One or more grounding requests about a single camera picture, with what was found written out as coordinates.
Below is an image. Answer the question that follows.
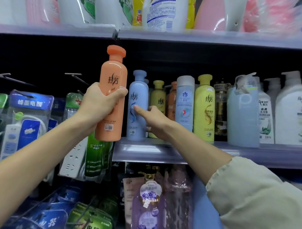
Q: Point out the person's left hand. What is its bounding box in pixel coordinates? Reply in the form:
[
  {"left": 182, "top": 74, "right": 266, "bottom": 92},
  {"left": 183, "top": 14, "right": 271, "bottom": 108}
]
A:
[{"left": 77, "top": 82, "right": 128, "bottom": 132}]

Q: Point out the person's right hand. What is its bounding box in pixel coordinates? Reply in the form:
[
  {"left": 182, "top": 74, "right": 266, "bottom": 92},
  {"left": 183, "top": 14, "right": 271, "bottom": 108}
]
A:
[{"left": 134, "top": 105, "right": 175, "bottom": 141}]

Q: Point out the person's right forearm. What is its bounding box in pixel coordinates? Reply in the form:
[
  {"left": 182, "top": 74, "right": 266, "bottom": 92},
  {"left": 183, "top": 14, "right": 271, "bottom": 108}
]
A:
[{"left": 164, "top": 121, "right": 234, "bottom": 187}]

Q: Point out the person's left forearm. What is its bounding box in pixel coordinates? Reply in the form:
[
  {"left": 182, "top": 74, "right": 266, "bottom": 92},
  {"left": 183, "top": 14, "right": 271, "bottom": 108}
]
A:
[{"left": 0, "top": 113, "right": 97, "bottom": 229}]

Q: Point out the small yellow shampoo bottle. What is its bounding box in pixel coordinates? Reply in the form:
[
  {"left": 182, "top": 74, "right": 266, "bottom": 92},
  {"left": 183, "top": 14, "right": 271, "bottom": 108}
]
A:
[{"left": 148, "top": 80, "right": 167, "bottom": 139}]

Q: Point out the small orange shampoo bottle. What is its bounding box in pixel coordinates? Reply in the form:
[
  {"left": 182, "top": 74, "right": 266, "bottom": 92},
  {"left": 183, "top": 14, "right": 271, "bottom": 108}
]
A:
[{"left": 166, "top": 81, "right": 177, "bottom": 121}]

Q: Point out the blue shampoo bottle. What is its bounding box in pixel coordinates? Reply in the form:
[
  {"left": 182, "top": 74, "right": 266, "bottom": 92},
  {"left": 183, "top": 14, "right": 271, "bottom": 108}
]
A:
[{"left": 126, "top": 70, "right": 149, "bottom": 142}]

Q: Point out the light blue grey-capped bottle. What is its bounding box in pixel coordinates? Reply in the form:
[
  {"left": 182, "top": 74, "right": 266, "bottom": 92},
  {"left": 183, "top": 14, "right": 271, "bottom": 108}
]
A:
[{"left": 175, "top": 75, "right": 195, "bottom": 133}]

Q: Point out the metal display hook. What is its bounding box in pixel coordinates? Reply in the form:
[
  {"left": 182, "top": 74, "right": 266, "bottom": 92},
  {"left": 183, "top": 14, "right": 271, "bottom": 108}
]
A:
[
  {"left": 64, "top": 72, "right": 90, "bottom": 86},
  {"left": 0, "top": 73, "right": 36, "bottom": 87}
]

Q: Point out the tall yellow shampoo bottle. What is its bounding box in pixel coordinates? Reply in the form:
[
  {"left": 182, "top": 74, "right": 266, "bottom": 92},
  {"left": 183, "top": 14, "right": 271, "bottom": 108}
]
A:
[{"left": 193, "top": 74, "right": 216, "bottom": 144}]

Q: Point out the black shelf hook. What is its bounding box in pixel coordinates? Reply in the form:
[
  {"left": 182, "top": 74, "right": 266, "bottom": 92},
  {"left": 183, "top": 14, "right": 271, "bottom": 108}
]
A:
[{"left": 112, "top": 29, "right": 121, "bottom": 47}]

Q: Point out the dark gold bottle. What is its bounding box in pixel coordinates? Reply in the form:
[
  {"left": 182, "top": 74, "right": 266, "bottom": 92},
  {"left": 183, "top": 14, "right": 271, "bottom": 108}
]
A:
[{"left": 213, "top": 79, "right": 231, "bottom": 142}]

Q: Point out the power strip in green package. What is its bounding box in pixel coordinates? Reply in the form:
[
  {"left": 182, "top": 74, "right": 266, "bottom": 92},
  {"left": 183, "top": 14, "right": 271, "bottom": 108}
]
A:
[{"left": 58, "top": 92, "right": 114, "bottom": 185}]

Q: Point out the white bottle green leaf print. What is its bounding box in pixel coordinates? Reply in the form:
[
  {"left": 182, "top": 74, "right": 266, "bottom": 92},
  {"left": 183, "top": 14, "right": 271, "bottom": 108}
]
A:
[
  {"left": 58, "top": 0, "right": 96, "bottom": 25},
  {"left": 94, "top": 0, "right": 134, "bottom": 27}
]

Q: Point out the pale blue translucent pump bottle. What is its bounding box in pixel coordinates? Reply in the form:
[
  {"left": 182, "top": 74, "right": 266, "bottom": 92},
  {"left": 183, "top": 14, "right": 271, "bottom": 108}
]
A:
[{"left": 227, "top": 72, "right": 260, "bottom": 148}]

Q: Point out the beige pouch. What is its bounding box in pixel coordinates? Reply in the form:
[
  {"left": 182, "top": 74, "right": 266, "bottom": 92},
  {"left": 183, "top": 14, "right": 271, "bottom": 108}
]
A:
[{"left": 122, "top": 177, "right": 145, "bottom": 229}]

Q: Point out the white bottle blue label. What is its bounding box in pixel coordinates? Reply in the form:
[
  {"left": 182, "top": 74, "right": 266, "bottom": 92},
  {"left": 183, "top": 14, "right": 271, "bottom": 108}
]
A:
[{"left": 142, "top": 0, "right": 190, "bottom": 33}]

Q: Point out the purple shampoo refill bag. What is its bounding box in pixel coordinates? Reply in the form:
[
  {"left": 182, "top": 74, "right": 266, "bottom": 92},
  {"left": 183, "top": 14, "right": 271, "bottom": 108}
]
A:
[{"left": 131, "top": 173, "right": 166, "bottom": 229}]

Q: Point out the power strip in blue package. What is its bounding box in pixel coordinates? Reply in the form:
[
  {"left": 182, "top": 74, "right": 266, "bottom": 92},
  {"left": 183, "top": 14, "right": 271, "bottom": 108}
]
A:
[{"left": 0, "top": 89, "right": 55, "bottom": 162}]

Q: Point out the pink bottle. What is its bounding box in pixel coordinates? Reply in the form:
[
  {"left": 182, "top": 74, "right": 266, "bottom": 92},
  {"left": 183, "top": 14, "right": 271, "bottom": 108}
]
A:
[{"left": 193, "top": 0, "right": 227, "bottom": 31}]

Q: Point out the pink pack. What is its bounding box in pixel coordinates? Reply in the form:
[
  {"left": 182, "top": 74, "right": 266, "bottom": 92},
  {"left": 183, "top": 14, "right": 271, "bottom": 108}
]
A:
[{"left": 25, "top": 0, "right": 60, "bottom": 26}]

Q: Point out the white pump bottle green label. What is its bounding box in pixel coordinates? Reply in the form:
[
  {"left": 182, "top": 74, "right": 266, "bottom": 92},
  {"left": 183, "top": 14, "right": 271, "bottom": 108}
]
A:
[{"left": 257, "top": 78, "right": 282, "bottom": 144}]

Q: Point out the plain white bottle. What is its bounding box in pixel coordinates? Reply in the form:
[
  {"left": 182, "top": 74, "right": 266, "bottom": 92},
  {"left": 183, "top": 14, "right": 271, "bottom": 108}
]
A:
[{"left": 224, "top": 0, "right": 249, "bottom": 32}]

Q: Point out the green packaged power strip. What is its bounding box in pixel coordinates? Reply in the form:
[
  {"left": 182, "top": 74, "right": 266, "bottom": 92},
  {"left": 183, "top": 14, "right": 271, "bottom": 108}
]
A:
[{"left": 66, "top": 199, "right": 119, "bottom": 229}]

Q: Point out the pale green shirt sleeve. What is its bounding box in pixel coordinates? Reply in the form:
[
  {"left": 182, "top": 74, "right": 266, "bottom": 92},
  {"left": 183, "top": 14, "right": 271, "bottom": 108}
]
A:
[{"left": 205, "top": 156, "right": 302, "bottom": 229}]

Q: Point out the large white pump bottle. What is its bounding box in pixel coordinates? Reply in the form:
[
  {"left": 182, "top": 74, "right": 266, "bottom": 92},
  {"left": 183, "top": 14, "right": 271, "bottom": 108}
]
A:
[{"left": 275, "top": 71, "right": 302, "bottom": 146}]

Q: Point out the blue packaged power strip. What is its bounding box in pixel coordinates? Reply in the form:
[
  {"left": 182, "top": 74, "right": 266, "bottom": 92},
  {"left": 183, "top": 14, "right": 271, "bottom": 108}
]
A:
[{"left": 0, "top": 186, "right": 82, "bottom": 229}]

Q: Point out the pink bath puff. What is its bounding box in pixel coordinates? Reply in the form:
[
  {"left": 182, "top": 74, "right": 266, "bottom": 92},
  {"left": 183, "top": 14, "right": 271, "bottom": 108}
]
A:
[{"left": 243, "top": 0, "right": 302, "bottom": 34}]

